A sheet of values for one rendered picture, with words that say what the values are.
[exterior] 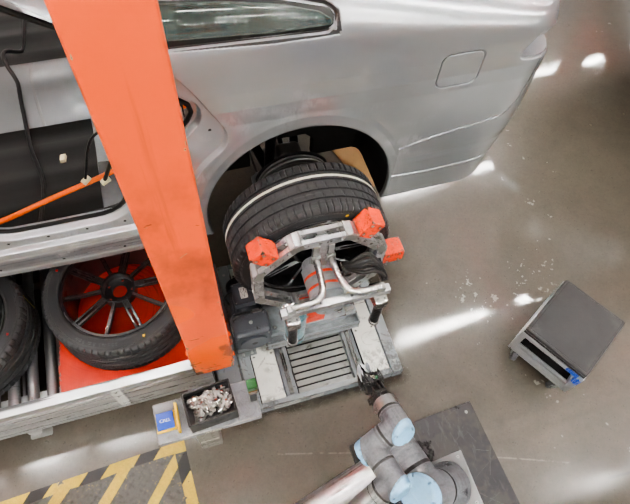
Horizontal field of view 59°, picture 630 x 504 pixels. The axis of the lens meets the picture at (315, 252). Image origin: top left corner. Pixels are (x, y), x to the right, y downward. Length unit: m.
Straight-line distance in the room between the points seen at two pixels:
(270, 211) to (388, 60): 0.66
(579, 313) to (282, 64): 1.98
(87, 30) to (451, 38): 1.32
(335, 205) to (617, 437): 2.01
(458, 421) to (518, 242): 1.33
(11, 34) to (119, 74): 2.43
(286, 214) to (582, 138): 2.77
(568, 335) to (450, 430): 0.78
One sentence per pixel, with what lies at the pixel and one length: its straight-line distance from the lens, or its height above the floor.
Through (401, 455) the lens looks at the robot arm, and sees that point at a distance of 2.29.
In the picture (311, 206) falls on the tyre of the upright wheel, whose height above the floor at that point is 1.18.
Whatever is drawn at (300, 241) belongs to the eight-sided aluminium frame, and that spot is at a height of 1.12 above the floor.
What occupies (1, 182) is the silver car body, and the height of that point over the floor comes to 0.81.
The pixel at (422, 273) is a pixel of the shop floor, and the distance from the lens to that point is 3.29.
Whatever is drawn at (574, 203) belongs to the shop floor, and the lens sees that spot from 3.93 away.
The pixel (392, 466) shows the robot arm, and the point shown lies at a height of 0.85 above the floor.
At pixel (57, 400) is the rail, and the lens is 2.68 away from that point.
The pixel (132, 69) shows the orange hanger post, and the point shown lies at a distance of 1.04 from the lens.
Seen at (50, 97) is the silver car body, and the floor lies 0.91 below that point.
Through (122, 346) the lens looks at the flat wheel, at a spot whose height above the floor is 0.50.
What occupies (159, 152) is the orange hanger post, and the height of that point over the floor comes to 1.92.
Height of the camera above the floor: 2.81
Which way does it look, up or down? 60 degrees down
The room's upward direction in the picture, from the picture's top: 7 degrees clockwise
